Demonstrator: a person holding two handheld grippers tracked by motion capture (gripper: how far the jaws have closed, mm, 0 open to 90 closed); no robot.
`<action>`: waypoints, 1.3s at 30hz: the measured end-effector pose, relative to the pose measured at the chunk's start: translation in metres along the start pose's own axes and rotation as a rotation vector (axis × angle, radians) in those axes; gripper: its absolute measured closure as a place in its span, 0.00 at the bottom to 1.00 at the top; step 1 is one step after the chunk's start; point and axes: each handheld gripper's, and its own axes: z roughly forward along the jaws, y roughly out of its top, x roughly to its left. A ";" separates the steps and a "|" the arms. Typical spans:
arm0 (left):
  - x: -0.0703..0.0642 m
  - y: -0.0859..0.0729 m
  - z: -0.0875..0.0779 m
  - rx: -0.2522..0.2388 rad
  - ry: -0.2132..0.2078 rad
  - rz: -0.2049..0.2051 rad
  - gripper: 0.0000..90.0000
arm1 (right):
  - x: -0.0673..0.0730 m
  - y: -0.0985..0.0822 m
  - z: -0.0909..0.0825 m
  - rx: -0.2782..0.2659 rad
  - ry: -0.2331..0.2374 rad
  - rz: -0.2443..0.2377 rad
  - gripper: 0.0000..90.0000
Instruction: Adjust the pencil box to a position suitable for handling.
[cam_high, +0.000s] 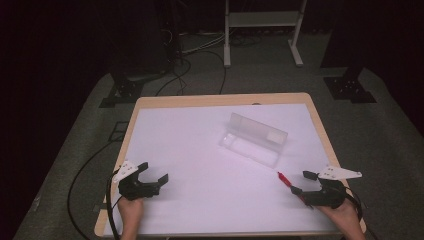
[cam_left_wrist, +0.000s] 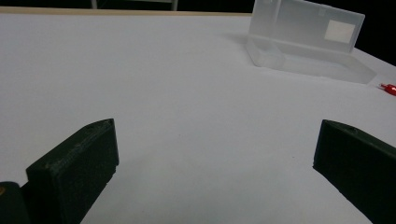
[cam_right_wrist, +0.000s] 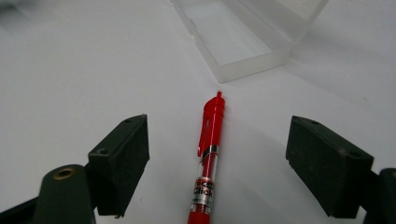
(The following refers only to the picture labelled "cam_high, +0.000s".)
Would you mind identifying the black floor cable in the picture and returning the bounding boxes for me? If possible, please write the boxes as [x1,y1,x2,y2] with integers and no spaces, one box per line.
[154,49,228,98]

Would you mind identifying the black stand base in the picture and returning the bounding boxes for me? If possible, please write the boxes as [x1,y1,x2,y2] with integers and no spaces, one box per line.
[98,68,176,109]
[322,64,378,105]

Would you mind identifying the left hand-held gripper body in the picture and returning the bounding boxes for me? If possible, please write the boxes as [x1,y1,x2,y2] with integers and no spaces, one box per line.
[112,160,162,202]

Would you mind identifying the person's left hand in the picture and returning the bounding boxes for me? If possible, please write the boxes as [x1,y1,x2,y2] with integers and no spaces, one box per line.
[116,195,145,232]

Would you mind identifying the clear plastic pencil case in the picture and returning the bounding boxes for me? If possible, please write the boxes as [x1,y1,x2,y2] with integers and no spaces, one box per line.
[217,111,290,170]

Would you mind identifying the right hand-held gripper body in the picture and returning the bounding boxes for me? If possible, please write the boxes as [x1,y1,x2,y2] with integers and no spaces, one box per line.
[301,165,363,210]

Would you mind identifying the red pen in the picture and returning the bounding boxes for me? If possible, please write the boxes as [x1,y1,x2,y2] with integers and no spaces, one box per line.
[276,171,315,210]

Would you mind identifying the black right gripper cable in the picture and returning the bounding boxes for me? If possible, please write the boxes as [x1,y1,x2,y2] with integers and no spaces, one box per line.
[344,186,379,240]

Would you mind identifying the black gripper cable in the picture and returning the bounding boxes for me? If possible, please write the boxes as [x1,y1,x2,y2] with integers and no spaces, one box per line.
[67,139,122,240]
[344,186,379,240]

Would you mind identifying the white metal stand frame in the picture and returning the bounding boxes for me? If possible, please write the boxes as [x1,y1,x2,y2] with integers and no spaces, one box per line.
[223,0,308,68]

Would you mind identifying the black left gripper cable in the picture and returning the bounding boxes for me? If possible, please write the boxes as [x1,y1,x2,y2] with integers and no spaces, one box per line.
[67,139,122,240]

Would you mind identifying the white floor cables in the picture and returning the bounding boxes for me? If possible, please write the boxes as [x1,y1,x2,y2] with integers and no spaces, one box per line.
[179,30,228,56]

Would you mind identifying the white table mat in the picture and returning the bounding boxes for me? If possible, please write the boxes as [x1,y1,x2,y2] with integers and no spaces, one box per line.
[103,103,340,238]

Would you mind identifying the small black floor frame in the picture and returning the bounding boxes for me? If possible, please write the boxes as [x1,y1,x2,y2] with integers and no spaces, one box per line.
[110,120,130,143]

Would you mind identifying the person's right hand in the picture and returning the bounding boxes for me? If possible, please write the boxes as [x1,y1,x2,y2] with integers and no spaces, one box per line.
[315,199,365,234]

